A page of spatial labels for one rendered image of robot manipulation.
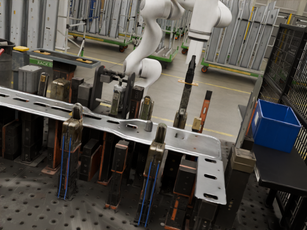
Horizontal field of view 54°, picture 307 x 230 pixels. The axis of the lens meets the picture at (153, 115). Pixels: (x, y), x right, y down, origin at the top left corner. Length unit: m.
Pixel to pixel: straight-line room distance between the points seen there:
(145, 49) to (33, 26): 4.24
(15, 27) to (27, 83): 4.34
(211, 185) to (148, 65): 0.93
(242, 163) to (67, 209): 0.71
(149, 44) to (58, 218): 0.97
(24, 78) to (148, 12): 0.69
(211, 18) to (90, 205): 0.89
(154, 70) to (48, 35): 4.06
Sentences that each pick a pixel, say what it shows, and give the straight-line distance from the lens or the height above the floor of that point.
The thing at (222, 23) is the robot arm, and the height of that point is 1.50.
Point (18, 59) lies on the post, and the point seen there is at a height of 1.10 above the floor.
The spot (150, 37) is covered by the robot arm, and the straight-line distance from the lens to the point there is 1.64.
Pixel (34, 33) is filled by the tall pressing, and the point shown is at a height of 0.63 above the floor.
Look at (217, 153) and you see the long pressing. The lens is 1.28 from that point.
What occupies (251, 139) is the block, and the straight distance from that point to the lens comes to 1.30.
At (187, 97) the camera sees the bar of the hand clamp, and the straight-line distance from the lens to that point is 1.41.
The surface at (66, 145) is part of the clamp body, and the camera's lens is 1.23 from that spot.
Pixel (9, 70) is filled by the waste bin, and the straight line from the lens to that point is 4.25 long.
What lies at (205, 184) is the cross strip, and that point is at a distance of 1.04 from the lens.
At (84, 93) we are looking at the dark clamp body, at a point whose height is 1.05.
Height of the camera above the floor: 1.54
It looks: 21 degrees down
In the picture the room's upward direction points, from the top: 11 degrees clockwise
